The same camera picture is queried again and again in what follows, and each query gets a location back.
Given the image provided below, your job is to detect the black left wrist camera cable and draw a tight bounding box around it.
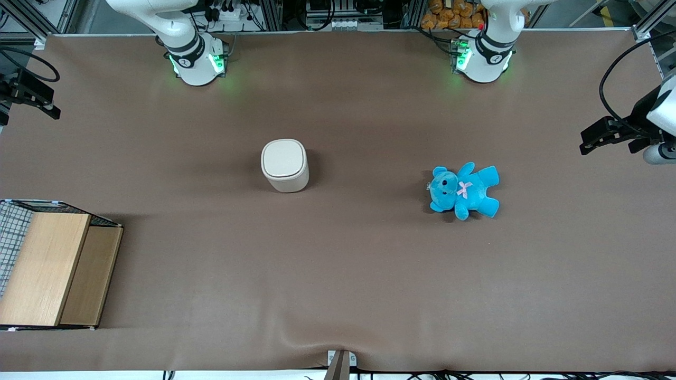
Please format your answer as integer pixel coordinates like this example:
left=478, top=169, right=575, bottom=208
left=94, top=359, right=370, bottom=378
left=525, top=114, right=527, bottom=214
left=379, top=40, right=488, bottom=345
left=599, top=31, right=676, bottom=134

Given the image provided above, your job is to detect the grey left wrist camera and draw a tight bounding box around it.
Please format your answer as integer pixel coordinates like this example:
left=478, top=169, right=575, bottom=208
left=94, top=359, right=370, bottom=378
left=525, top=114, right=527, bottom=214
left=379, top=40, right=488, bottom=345
left=642, top=141, right=676, bottom=165

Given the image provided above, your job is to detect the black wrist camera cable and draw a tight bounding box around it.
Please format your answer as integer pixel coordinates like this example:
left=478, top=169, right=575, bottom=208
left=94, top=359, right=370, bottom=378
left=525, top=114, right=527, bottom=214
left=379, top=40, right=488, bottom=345
left=599, top=31, right=676, bottom=134
left=0, top=46, right=61, bottom=83

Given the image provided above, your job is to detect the brown table cloth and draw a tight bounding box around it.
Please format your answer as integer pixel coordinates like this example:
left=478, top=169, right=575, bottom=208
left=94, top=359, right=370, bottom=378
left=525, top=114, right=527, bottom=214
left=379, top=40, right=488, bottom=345
left=0, top=32, right=676, bottom=373

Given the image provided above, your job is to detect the beige trash can with lid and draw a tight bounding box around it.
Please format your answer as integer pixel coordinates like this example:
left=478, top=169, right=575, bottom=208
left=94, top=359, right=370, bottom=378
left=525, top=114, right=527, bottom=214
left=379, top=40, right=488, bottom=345
left=260, top=139, right=311, bottom=194

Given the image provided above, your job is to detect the white power strip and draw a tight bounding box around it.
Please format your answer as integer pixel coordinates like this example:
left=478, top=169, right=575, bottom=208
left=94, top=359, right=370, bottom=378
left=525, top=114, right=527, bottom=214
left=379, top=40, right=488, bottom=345
left=210, top=4, right=250, bottom=23

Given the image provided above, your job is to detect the metal clamp bracket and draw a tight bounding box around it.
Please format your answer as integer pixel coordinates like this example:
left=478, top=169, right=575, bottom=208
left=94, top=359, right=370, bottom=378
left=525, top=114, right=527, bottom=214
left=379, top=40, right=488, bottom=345
left=323, top=349, right=358, bottom=380

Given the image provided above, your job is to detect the aluminium frame post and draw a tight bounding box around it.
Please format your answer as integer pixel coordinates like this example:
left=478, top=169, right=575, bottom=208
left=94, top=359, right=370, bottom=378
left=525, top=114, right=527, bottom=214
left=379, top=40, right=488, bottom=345
left=631, top=0, right=676, bottom=42
left=0, top=0, right=81, bottom=49

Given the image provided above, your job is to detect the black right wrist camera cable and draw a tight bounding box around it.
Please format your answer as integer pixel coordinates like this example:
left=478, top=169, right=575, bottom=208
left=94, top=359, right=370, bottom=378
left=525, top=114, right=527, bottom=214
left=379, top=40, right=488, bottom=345
left=0, top=46, right=61, bottom=83

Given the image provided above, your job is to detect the wooden shelf box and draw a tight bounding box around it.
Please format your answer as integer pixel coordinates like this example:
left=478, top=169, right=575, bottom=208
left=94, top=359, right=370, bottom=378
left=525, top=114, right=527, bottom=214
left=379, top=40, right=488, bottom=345
left=0, top=211, right=124, bottom=331

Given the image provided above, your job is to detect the blue teddy bear plush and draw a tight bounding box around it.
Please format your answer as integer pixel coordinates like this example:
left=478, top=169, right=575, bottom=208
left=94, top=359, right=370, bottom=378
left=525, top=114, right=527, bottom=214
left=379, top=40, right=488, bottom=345
left=427, top=161, right=501, bottom=221

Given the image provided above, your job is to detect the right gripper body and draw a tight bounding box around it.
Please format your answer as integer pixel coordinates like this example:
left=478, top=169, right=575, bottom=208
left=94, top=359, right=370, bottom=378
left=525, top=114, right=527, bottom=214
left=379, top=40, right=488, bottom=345
left=0, top=70, right=26, bottom=127

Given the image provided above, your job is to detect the pile of orange plush toys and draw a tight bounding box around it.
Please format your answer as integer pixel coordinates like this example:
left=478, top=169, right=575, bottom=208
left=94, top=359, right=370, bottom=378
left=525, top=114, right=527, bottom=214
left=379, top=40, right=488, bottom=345
left=420, top=0, right=530, bottom=31

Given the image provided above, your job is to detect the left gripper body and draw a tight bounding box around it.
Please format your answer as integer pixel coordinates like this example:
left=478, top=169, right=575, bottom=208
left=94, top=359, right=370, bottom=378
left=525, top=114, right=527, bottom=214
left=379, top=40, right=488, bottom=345
left=630, top=74, right=676, bottom=139

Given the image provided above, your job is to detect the grey control box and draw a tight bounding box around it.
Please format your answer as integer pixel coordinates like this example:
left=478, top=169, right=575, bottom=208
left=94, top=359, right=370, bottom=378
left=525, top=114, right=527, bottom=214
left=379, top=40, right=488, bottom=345
left=305, top=0, right=384, bottom=31

